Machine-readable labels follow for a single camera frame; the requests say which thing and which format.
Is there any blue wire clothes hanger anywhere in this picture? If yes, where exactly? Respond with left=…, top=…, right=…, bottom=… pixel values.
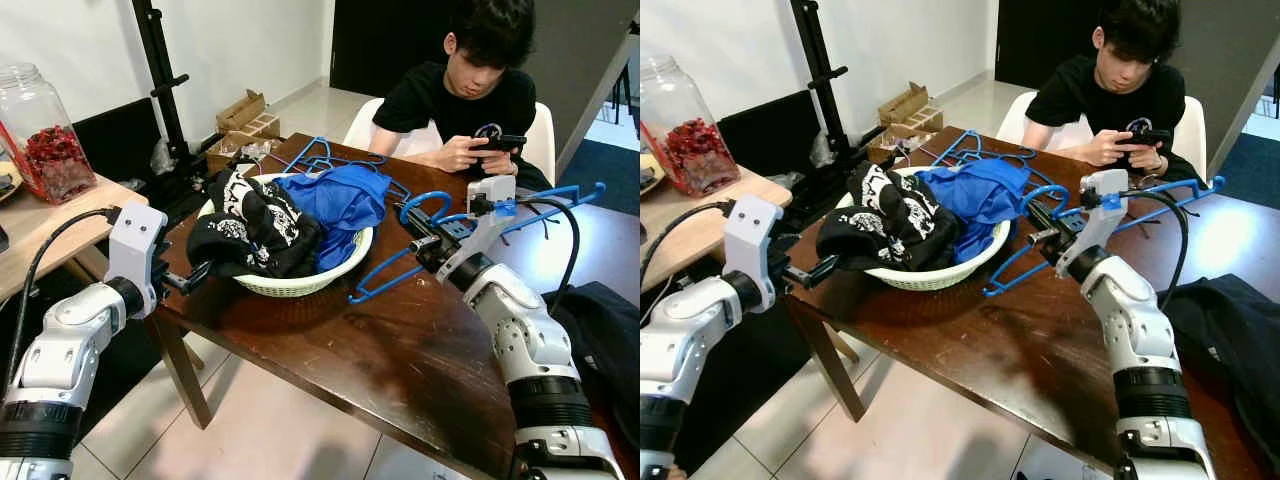
left=280, top=134, right=413, bottom=203
left=347, top=181, right=608, bottom=305
left=925, top=127, right=1053, bottom=193
left=982, top=174, right=1227, bottom=299

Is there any person's right hand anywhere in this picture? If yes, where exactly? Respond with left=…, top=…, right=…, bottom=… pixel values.
left=1085, top=130, right=1136, bottom=168
left=438, top=135, right=491, bottom=173

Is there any black white-print garment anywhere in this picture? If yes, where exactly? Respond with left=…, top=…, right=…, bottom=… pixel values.
left=816, top=159, right=957, bottom=274
left=186, top=165, right=324, bottom=280

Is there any blue garment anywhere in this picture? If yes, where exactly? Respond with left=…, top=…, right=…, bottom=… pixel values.
left=914, top=157, right=1032, bottom=267
left=274, top=164, right=392, bottom=274

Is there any dark wooden table leg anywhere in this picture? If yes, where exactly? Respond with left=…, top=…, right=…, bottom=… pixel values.
left=789, top=300, right=867, bottom=424
left=150, top=308, right=214, bottom=432

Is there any white woven basket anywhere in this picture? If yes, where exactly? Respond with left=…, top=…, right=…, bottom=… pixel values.
left=834, top=165, right=1014, bottom=294
left=196, top=172, right=377, bottom=299

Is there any light wooden side table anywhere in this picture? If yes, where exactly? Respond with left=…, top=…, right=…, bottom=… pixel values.
left=640, top=165, right=795, bottom=297
left=0, top=170, right=150, bottom=301

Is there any person in black t-shirt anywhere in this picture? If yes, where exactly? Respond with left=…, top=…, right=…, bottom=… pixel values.
left=370, top=0, right=542, bottom=191
left=1020, top=0, right=1207, bottom=187

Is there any small cardboard box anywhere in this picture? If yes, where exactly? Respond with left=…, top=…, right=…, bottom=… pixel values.
left=864, top=128, right=907, bottom=167
left=204, top=136, right=251, bottom=177

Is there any white chair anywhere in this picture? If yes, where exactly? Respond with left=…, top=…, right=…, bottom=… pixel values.
left=995, top=90, right=1209, bottom=182
left=343, top=97, right=557, bottom=187

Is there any glass jar with red contents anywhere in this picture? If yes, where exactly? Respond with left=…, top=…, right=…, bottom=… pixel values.
left=0, top=62, right=99, bottom=205
left=640, top=55, right=744, bottom=199

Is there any black flat panel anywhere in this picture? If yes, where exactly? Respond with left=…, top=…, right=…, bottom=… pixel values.
left=716, top=90, right=817, bottom=180
left=74, top=97, right=167, bottom=182

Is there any dark blue rug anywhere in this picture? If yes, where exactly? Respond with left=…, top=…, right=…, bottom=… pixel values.
left=555, top=138, right=641, bottom=207
left=1210, top=130, right=1280, bottom=212

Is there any dark brown door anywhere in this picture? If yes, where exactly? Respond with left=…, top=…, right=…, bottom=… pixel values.
left=995, top=0, right=1102, bottom=92
left=330, top=0, right=453, bottom=97

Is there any open cardboard box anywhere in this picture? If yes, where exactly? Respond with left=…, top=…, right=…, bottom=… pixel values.
left=877, top=82, right=947, bottom=133
left=215, top=88, right=282, bottom=139

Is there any black pole stand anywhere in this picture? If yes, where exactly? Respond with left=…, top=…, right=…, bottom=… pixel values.
left=790, top=0, right=852, bottom=162
left=130, top=0, right=197, bottom=167

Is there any grey door panel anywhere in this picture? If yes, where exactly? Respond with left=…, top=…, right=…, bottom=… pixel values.
left=1170, top=0, right=1280, bottom=182
left=520, top=0, right=641, bottom=182

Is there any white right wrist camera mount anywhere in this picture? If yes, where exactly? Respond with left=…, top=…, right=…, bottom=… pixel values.
left=435, top=175, right=519, bottom=284
left=1055, top=168, right=1132, bottom=280

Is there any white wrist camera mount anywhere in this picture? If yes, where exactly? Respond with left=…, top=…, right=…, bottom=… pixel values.
left=105, top=203, right=170, bottom=319
left=722, top=193, right=787, bottom=314
left=435, top=175, right=519, bottom=284
left=1055, top=168, right=1132, bottom=280

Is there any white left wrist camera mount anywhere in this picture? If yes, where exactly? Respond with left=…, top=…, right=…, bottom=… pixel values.
left=722, top=193, right=787, bottom=314
left=105, top=203, right=170, bottom=319

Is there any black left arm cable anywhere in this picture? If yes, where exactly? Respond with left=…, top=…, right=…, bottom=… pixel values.
left=640, top=199, right=737, bottom=301
left=0, top=206, right=121, bottom=401

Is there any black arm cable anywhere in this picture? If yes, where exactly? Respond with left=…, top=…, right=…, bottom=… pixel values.
left=1130, top=187, right=1192, bottom=302
left=0, top=206, right=121, bottom=401
left=640, top=199, right=737, bottom=301
left=515, top=194, right=582, bottom=313

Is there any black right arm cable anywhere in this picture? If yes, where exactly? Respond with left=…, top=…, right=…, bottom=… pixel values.
left=1130, top=187, right=1192, bottom=302
left=515, top=194, right=582, bottom=313

